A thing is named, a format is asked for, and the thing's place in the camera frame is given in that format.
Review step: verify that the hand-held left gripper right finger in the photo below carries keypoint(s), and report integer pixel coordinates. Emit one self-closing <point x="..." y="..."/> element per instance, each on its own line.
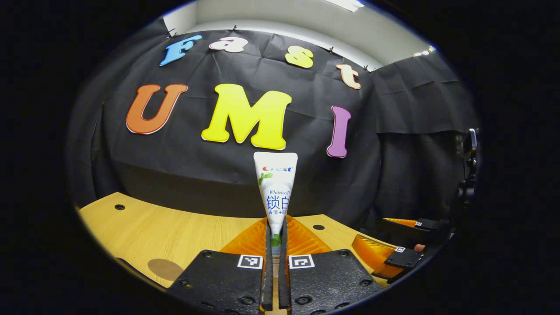
<point x="283" y="284"/>

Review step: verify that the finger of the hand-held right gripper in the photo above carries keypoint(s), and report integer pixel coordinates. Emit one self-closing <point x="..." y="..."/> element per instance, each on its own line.
<point x="426" y="224"/>
<point x="402" y="259"/>

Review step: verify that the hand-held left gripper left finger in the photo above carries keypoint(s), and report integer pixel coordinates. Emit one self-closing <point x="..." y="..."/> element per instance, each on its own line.
<point x="267" y="284"/>

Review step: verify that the white toothpaste tube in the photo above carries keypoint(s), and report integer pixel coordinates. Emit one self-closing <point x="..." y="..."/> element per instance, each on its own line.
<point x="275" y="188"/>

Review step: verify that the round brown coaster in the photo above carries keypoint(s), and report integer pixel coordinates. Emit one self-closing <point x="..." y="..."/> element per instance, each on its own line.
<point x="164" y="269"/>

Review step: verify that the wooden desktop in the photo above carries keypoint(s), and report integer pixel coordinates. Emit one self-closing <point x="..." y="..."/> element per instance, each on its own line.
<point x="175" y="232"/>

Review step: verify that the ceiling light panel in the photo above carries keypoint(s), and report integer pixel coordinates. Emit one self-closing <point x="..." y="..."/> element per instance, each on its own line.
<point x="346" y="4"/>
<point x="423" y="52"/>

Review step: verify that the black backdrop cloth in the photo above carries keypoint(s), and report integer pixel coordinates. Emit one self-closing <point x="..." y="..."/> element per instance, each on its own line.
<point x="175" y="166"/>

